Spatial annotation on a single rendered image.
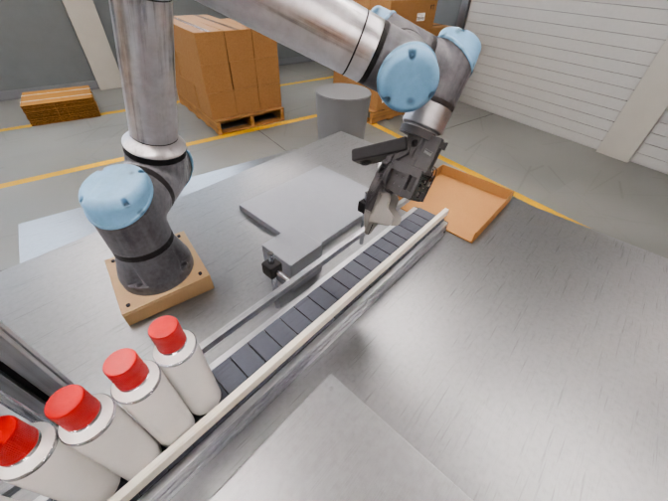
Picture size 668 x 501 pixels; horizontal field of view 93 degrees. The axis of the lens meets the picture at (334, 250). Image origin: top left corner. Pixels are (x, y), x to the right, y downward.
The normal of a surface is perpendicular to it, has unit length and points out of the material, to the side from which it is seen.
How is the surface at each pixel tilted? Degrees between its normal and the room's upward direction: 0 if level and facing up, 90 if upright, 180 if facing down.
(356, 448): 0
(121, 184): 10
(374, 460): 0
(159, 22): 104
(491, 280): 0
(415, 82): 93
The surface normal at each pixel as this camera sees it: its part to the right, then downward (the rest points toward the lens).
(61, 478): 0.77, 0.45
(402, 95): -0.03, 0.71
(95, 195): 0.03, -0.60
